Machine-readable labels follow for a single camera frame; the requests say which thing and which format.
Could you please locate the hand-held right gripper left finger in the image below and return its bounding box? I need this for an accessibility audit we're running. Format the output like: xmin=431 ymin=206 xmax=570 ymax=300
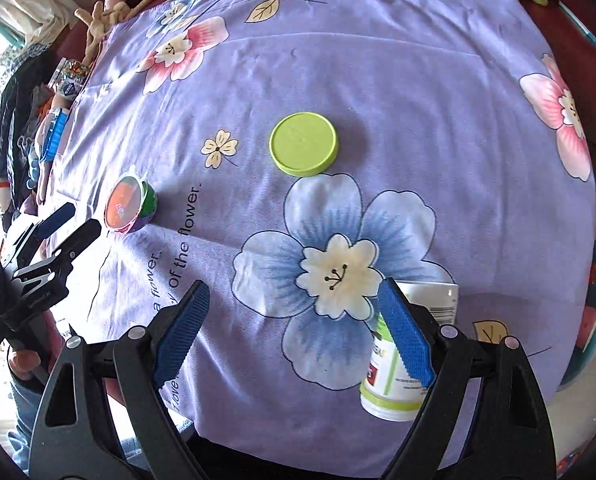
xmin=28 ymin=280 xmax=211 ymax=480

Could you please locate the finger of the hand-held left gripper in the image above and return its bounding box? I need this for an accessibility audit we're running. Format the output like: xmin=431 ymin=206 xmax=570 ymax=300
xmin=48 ymin=218 xmax=103 ymax=264
xmin=5 ymin=202 xmax=77 ymax=265

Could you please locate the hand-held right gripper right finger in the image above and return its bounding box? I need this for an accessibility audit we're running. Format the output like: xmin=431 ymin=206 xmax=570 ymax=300
xmin=378 ymin=277 xmax=559 ymax=480

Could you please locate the small cup with orange lid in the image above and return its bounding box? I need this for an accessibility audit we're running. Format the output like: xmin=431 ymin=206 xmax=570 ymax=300
xmin=103 ymin=172 xmax=158 ymax=235

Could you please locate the white bottle with green label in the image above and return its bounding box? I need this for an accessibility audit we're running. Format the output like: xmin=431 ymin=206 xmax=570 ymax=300
xmin=359 ymin=281 xmax=460 ymax=422

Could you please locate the green round waste bin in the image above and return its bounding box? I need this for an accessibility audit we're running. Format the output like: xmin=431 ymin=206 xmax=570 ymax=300
xmin=558 ymin=240 xmax=596 ymax=392

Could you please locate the person's left hand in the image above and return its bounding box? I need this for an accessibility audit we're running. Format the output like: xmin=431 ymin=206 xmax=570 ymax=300
xmin=5 ymin=346 xmax=44 ymax=383

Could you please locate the blue plastic toy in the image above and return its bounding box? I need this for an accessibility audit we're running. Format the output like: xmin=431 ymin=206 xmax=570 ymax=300
xmin=37 ymin=110 xmax=72 ymax=207

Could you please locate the dark jacket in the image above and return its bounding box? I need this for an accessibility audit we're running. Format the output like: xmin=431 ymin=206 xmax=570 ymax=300
xmin=0 ymin=50 xmax=55 ymax=211

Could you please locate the patterned snack packet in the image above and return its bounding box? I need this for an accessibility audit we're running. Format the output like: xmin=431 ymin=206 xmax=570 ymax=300
xmin=52 ymin=57 xmax=92 ymax=107

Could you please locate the green round lid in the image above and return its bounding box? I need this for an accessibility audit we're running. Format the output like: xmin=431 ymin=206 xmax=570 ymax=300
xmin=269 ymin=112 xmax=339 ymax=177

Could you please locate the purple floral cloth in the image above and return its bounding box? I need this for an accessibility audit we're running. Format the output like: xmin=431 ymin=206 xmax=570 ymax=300
xmin=43 ymin=0 xmax=596 ymax=466

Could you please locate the teal flat book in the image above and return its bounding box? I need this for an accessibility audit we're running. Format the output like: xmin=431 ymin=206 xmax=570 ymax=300
xmin=558 ymin=0 xmax=596 ymax=69

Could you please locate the beige rope doll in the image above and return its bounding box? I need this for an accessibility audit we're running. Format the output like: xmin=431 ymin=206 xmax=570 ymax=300
xmin=73 ymin=0 xmax=179 ymax=64

